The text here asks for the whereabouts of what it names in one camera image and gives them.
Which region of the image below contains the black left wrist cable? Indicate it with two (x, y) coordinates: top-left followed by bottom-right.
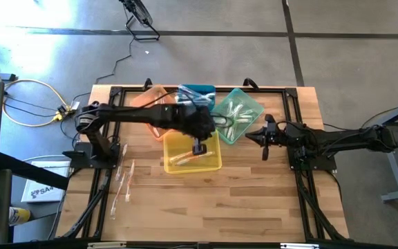
(129, 89), (202, 111)

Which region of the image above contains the blue opaque plastic bin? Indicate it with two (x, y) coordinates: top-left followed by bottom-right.
(178, 84), (217, 112)

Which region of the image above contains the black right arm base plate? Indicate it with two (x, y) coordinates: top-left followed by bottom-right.
(287, 143), (344, 171)

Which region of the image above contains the black floor cable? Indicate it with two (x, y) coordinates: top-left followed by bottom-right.
(323, 106), (398, 131)

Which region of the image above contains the orange toothbrush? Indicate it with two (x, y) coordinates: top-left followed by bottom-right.
(173, 154), (216, 167)
(124, 159), (136, 203)
(169, 150), (195, 164)
(115, 143), (129, 182)
(110, 172), (127, 221)

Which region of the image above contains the black rig crossbar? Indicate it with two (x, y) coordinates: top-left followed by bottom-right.
(0, 241), (398, 249)

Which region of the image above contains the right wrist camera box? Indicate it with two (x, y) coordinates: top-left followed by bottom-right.
(266, 127), (280, 145)

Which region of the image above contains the white printed cardboard box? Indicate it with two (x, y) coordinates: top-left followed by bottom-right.
(21, 158), (73, 203)

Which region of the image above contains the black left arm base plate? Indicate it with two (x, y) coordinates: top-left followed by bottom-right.
(62, 141), (121, 170)

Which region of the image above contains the orange translucent plastic bin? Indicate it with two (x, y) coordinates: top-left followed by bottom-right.
(129, 85), (178, 142)

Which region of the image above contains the yellow extension cable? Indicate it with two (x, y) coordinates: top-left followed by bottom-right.
(1, 78), (69, 128)

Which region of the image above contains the black diagonal rig beam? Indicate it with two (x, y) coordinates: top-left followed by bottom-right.
(0, 151), (71, 191)

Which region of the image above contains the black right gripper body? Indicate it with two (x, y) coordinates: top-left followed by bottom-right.
(270, 126), (292, 149)

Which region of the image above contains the green translucent plastic bin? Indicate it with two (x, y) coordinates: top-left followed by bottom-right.
(209, 87), (265, 145)

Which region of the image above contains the silver aluminium extrusion piece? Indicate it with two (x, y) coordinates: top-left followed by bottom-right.
(281, 243), (320, 249)
(87, 241), (127, 248)

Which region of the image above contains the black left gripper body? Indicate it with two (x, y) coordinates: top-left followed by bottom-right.
(176, 105), (218, 141)

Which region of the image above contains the black floor fan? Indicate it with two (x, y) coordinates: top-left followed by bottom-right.
(118, 0), (161, 42)

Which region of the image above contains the yellow can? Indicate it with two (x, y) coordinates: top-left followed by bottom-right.
(8, 206), (32, 226)

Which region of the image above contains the yellow translucent plastic bin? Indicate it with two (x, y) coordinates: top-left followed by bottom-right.
(163, 130), (223, 174)

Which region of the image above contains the black fan power cable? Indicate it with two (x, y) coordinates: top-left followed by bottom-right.
(71, 37), (134, 104)

